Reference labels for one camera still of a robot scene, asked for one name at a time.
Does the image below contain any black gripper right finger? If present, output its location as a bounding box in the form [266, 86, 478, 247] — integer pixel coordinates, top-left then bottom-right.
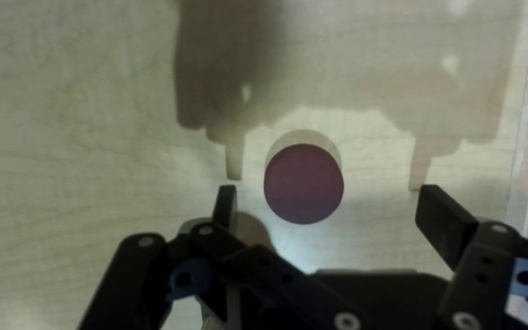
[414, 185, 478, 269]

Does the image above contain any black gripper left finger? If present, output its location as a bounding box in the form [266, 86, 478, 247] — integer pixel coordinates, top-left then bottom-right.
[213, 185, 236, 231]

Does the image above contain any dark red round lid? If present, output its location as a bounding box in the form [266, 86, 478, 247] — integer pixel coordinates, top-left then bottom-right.
[264, 143, 345, 225]

